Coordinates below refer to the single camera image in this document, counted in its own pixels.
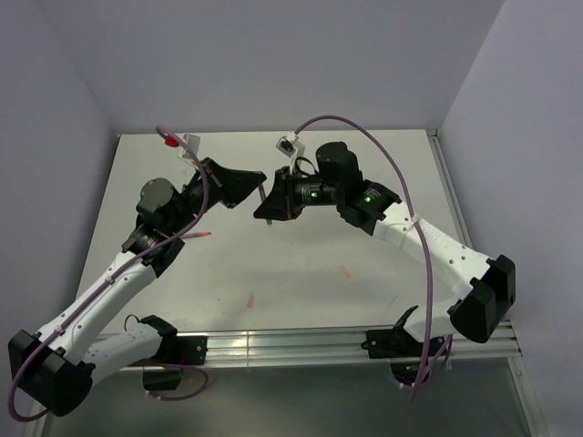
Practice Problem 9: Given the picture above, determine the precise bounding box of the aluminium rail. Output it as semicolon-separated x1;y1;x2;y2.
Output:
425;129;473;248
26;320;523;372

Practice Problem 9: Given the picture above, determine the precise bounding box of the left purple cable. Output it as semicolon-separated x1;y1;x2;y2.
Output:
7;125;211;422

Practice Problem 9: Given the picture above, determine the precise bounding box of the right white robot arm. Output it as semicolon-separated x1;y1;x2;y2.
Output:
254;137;516;355

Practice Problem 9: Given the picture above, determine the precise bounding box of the aluminium front rail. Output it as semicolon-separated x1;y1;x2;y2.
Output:
26;320;523;372

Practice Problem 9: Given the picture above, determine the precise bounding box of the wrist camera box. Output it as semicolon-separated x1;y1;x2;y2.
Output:
275;131;305;174
179;134;201;166

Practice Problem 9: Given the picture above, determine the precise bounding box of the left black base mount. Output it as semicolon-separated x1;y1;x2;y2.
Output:
141;336;210;398

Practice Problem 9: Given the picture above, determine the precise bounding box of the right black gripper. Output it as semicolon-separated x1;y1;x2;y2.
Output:
253;164;343;219

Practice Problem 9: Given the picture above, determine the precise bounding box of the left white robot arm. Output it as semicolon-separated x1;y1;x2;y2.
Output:
7;158;266;422

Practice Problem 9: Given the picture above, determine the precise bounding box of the purple highlighter pen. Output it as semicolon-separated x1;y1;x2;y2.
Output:
258;184;272;228

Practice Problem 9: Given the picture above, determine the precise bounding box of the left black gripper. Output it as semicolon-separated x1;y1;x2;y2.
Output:
169;158;267;235

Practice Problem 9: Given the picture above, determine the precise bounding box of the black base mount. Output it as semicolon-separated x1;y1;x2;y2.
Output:
361;328;424;386
141;336;210;398

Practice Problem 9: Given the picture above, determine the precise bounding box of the aluminium right side rail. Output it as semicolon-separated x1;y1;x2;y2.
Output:
425;129;473;248

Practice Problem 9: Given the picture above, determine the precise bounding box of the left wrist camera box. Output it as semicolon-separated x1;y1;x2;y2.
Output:
179;134;201;166

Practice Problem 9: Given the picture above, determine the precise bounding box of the red highlighter pen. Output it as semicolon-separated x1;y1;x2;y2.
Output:
182;231;212;239

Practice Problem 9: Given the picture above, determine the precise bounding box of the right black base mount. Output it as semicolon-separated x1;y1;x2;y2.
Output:
361;328;424;386

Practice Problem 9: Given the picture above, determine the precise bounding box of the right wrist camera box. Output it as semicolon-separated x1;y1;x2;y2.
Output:
275;131;305;174

